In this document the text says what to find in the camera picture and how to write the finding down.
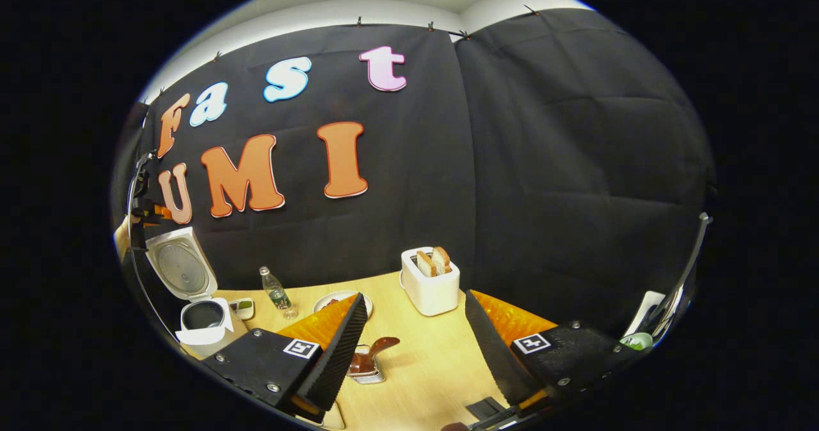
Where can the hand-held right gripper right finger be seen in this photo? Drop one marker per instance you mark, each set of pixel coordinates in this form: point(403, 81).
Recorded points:
point(496, 354)

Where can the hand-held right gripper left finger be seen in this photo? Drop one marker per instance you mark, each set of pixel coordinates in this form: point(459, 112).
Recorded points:
point(339, 354)

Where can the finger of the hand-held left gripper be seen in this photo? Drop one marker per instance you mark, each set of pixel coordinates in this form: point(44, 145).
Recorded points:
point(163, 213)

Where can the brown wooden spoon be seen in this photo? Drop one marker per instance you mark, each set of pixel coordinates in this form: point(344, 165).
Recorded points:
point(384, 343)

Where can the white rice cooker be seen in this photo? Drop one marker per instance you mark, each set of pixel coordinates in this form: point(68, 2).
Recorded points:
point(205, 337)

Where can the red meat pieces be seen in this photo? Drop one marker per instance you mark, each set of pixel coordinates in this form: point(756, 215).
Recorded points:
point(331, 302)

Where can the small black flat object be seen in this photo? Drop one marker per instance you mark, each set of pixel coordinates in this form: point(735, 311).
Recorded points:
point(486, 408)

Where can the white round plate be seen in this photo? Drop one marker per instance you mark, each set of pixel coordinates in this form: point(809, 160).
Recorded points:
point(345, 295)

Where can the beige rounded board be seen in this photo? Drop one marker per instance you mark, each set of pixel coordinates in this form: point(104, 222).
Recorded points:
point(333, 418)

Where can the clear plastic water bottle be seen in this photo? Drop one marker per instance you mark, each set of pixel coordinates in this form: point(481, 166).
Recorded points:
point(276, 297)

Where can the white toaster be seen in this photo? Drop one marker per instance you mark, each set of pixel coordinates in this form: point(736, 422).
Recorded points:
point(432, 293)

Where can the small white dish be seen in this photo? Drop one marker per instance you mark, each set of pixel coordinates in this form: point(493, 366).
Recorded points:
point(243, 311)

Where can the pale green bowl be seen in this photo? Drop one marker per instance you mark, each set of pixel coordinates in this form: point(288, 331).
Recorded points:
point(636, 341)

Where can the white panel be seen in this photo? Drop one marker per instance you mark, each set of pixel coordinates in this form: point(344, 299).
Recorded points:
point(645, 309)

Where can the black backdrop cloth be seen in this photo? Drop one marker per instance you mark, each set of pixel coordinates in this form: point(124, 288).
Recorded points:
point(544, 162)

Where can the grey metal bar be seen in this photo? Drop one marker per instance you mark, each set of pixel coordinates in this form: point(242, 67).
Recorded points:
point(702, 226)

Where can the row of black cloth clips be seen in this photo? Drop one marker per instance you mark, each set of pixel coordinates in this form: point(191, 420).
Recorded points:
point(359, 21)

